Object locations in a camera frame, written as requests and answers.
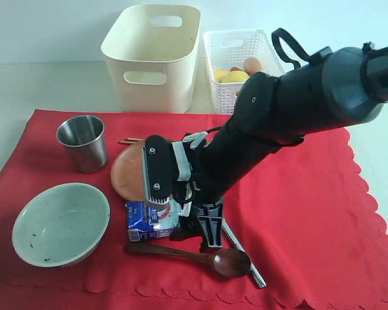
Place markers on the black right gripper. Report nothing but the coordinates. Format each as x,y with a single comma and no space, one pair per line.
205,198

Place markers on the dark wooden spoon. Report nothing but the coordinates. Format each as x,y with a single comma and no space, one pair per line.
229,263

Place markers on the blue white milk carton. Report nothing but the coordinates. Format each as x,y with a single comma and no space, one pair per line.
146,222

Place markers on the yellow lemon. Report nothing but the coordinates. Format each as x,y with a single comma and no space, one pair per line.
237,76

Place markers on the yellow cheese wedge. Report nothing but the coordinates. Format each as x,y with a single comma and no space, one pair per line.
219,74

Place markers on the brown egg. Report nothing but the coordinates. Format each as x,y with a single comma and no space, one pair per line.
251,65

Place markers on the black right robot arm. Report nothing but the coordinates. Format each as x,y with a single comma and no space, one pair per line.
334,89

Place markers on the brown round plate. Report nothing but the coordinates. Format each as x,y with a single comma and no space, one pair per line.
126,173

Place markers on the red tablecloth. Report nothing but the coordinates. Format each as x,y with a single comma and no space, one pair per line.
304,215

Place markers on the pale green bowl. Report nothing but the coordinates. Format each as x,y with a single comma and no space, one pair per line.
61,226

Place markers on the stainless steel cup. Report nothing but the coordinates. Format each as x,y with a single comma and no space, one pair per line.
83,139

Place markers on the white perforated plastic basket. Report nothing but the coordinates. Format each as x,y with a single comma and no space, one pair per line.
226,49

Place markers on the cream plastic bin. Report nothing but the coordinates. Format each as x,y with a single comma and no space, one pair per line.
151,56

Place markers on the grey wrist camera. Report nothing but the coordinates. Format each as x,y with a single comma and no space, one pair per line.
167,172

